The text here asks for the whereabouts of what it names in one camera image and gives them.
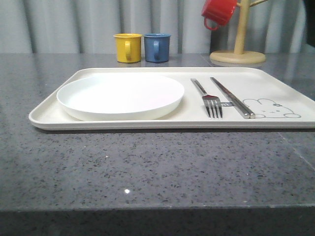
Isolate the grey pleated curtain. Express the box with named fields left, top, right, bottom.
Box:
left=0, top=0, right=307, bottom=54

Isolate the red enamel mug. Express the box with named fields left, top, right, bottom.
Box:
left=201, top=0, right=237, bottom=30

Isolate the silver metal chopstick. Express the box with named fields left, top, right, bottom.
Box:
left=210, top=77, right=255, bottom=119

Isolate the cream rabbit print tray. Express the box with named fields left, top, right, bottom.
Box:
left=29, top=67, right=315, bottom=130

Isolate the wooden mug tree stand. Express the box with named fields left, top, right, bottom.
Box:
left=210, top=0, right=266, bottom=64

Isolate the white round plate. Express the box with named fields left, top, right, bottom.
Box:
left=57, top=74, right=185, bottom=121

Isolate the silver metal fork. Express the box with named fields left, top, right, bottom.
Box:
left=190, top=78, right=223, bottom=119

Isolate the blue enamel mug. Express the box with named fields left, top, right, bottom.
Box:
left=144, top=33, right=171, bottom=63

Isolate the yellow enamel mug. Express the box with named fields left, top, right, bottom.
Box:
left=114, top=33, right=142, bottom=63

